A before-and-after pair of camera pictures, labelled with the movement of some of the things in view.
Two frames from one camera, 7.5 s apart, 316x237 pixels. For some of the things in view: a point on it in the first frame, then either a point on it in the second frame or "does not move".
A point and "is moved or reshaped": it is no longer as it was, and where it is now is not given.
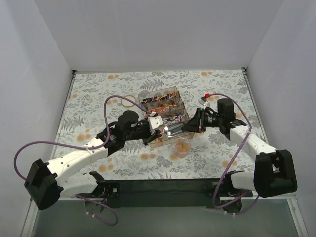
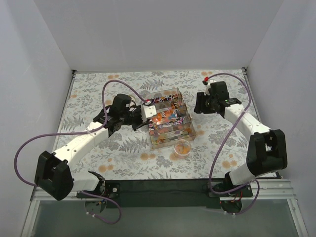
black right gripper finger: [197, 123] -> [202, 103]
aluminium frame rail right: [246, 72] does not move
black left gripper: [153, 135] -> [138, 118]
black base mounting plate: [200, 193] does not move
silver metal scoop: [170, 131] is moved or reshaped
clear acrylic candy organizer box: [167, 103] does not move
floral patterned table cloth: [97, 98] does not move
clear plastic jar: [181, 147] does not move
